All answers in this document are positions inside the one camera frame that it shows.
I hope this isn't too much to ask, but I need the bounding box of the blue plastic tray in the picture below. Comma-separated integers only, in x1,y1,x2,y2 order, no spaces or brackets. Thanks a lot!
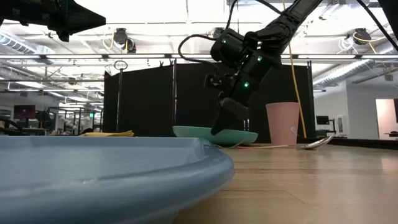
0,136,236,224

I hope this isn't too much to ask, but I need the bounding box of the orange-handled spoon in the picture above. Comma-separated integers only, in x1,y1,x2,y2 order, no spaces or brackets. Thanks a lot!
236,134,335,151

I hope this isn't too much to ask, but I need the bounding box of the black room divider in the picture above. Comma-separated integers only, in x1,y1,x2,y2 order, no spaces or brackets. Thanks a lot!
103,60,315,140

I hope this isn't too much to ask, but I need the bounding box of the ceiling light rail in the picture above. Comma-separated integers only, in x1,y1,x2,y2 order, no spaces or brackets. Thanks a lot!
0,53,398,60

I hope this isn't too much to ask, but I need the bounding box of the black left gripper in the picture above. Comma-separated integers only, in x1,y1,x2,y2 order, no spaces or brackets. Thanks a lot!
0,0,106,43

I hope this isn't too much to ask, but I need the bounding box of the teal plate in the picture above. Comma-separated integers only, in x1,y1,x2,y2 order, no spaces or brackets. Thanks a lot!
172,125,259,147

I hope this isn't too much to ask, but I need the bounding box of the yellow hanging cable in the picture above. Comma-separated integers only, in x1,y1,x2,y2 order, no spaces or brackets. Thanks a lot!
281,0,308,139

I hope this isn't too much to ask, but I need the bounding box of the black pole with ring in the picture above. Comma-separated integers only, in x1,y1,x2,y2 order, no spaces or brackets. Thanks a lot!
113,60,129,132

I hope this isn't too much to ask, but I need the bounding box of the pink ribbed cup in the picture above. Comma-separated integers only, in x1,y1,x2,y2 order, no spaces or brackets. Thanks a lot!
266,102,301,146

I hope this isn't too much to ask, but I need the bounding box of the yellow cloth napkin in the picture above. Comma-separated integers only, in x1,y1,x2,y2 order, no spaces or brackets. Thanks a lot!
79,130,135,138

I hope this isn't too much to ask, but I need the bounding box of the small background monitor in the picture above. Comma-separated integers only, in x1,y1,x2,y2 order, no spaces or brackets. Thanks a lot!
315,115,337,138

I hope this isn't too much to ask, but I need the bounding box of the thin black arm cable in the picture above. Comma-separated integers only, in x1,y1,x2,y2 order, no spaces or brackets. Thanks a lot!
356,0,398,52

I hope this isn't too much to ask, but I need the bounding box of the dark red screen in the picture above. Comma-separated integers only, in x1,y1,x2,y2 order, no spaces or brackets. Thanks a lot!
13,105,37,121

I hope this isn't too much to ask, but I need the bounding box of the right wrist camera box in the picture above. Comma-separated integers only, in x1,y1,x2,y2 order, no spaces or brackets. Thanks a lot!
203,73,225,90

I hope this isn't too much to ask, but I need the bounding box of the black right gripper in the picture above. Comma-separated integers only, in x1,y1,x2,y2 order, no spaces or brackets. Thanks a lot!
211,54,282,136

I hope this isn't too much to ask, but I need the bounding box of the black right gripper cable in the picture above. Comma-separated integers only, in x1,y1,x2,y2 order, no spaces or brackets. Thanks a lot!
178,0,240,67

